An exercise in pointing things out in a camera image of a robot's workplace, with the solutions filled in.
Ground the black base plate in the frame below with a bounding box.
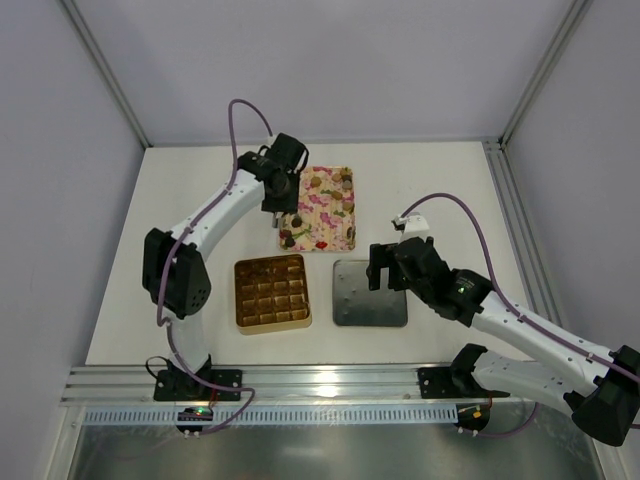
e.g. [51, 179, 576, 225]
[417, 366, 460, 399]
[153, 367, 243, 402]

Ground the left aluminium frame post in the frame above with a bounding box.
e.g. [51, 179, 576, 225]
[57, 0, 152, 149]

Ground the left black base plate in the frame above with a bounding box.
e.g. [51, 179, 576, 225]
[153, 367, 243, 402]

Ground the aluminium rail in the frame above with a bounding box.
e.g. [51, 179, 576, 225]
[61, 363, 473, 406]

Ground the slotted cable duct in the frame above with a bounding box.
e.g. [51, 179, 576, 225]
[83, 404, 458, 428]

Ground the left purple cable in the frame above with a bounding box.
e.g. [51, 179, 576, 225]
[157, 99, 275, 434]

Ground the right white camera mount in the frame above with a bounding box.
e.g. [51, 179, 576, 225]
[392, 212, 430, 242]

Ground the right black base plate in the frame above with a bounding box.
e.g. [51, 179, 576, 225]
[417, 366, 460, 399]

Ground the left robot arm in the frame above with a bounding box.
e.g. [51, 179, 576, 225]
[142, 133, 309, 402]

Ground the aluminium frame post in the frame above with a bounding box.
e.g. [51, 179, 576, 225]
[483, 0, 593, 151]
[57, 0, 152, 149]

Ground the floral rectangular tray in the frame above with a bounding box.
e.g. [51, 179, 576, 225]
[278, 166, 356, 252]

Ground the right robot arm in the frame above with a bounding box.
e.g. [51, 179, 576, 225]
[366, 237, 639, 447]

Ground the right aluminium frame post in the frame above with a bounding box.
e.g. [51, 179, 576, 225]
[483, 0, 593, 151]

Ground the silver tin lid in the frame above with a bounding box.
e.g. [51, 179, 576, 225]
[332, 260, 408, 328]

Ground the gold chocolate box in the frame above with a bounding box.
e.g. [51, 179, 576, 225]
[234, 254, 312, 335]

